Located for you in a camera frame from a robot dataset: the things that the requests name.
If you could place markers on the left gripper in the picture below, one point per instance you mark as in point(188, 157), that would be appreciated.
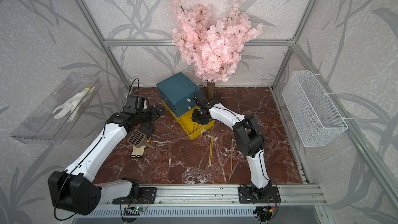
point(155, 113)

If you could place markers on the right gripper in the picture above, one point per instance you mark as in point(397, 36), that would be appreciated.
point(194, 118)

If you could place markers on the yellow bottom drawer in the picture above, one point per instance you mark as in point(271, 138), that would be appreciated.
point(192, 129)

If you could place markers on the teal yellow drawer box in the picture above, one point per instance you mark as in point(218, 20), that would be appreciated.
point(177, 93)

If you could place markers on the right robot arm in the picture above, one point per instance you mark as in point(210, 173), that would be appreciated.
point(249, 137)

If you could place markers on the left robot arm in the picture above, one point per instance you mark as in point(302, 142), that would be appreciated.
point(73, 189)

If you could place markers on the yellow pencil middle group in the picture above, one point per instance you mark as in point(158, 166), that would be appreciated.
point(211, 151)

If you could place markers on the brown slotted spatula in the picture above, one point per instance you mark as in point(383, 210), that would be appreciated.
point(138, 139)

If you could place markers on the pink blossom artificial tree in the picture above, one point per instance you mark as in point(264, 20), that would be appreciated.
point(213, 49)

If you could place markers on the white glove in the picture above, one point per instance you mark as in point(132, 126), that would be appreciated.
point(72, 106)

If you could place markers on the left circuit board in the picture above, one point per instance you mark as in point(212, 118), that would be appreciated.
point(134, 210)

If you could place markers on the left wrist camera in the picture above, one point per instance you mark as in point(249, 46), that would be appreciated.
point(134, 103)

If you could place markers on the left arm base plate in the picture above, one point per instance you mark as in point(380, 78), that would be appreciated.
point(141, 195)

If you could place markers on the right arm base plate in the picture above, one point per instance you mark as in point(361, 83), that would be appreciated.
point(268, 194)

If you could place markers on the clear acrylic wall tray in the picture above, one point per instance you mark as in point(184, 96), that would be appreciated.
point(52, 121)

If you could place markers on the white wire mesh basket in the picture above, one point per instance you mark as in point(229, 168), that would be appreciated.
point(316, 118)

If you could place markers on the aluminium front rail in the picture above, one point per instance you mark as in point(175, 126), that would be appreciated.
point(230, 195)

